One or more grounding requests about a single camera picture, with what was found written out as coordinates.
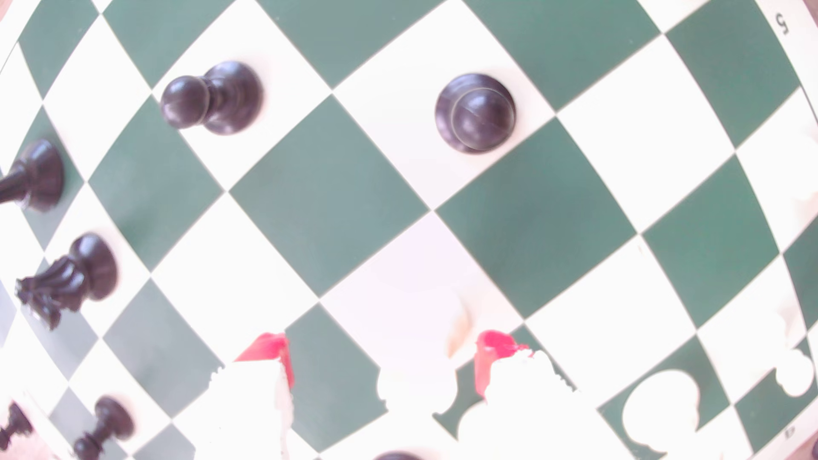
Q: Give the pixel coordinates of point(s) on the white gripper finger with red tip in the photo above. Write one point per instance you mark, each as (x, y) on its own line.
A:
(530, 409)
(249, 409)

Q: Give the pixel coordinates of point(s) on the white chess pawn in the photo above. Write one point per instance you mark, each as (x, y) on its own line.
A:
(415, 386)
(795, 377)

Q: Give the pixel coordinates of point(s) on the white chess king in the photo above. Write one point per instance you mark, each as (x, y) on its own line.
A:
(661, 409)

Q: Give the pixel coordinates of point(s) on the black chess pawn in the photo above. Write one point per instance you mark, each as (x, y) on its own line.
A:
(14, 423)
(223, 99)
(475, 113)
(108, 418)

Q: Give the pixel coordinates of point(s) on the black chess rook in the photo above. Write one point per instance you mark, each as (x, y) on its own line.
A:
(83, 275)

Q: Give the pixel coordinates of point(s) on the green and white chess mat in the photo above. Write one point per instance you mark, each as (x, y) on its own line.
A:
(326, 191)

